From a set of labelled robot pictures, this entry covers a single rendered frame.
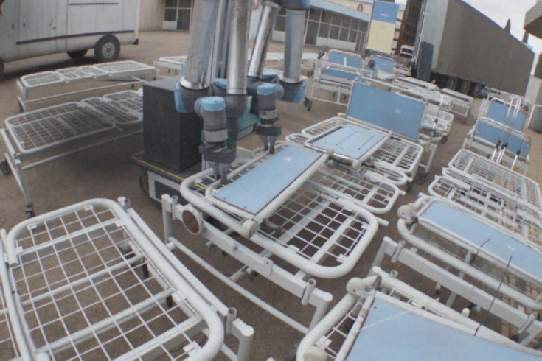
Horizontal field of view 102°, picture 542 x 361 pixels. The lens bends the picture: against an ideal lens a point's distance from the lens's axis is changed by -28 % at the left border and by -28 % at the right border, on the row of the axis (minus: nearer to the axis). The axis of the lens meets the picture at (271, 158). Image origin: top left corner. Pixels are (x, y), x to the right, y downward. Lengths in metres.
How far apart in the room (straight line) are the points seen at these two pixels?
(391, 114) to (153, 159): 2.02
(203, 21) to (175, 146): 0.84
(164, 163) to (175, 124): 0.31
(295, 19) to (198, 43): 0.61
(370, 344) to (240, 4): 1.30
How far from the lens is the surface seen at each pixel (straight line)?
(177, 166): 1.94
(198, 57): 1.42
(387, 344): 0.90
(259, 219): 1.06
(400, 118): 2.81
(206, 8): 1.34
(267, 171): 1.37
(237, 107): 1.31
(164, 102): 1.86
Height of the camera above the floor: 1.26
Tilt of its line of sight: 25 degrees down
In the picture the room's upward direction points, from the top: 8 degrees clockwise
